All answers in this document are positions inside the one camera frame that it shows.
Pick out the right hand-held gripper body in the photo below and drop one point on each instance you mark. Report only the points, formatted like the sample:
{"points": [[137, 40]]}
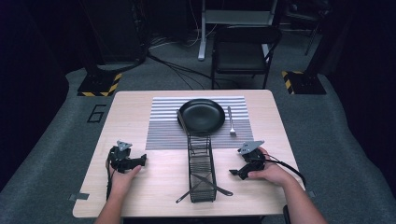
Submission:
{"points": [[252, 158]]}

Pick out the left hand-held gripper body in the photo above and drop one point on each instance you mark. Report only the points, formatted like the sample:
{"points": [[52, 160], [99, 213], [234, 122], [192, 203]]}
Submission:
{"points": [[120, 157]]}

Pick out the person's left hand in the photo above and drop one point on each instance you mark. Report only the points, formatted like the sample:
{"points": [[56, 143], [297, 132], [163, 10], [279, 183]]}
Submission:
{"points": [[122, 180]]}

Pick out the person's right hand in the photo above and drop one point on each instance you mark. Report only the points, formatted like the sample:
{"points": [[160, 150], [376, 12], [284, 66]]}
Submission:
{"points": [[274, 172]]}

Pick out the grey striped placemat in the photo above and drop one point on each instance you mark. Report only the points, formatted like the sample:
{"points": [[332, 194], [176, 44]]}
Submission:
{"points": [[162, 130]]}

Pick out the silver fork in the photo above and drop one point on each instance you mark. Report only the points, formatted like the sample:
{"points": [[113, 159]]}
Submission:
{"points": [[231, 119]]}

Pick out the grey tape strip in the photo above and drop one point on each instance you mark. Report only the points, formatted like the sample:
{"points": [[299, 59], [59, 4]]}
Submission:
{"points": [[79, 196]]}

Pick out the black round plate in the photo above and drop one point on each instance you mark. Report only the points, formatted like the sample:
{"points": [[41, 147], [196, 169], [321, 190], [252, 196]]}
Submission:
{"points": [[201, 115]]}

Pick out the small grey tape piece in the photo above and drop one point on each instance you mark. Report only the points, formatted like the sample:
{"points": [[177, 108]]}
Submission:
{"points": [[311, 194]]}

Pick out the black stand base striped edge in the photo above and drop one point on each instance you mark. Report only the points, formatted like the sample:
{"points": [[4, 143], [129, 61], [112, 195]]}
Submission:
{"points": [[303, 82], [99, 84]]}

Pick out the black folding chair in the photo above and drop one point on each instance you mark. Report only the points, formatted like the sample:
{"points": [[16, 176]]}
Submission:
{"points": [[243, 56]]}

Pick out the white metal desk frame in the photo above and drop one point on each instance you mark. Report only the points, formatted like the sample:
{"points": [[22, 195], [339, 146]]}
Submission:
{"points": [[236, 17]]}

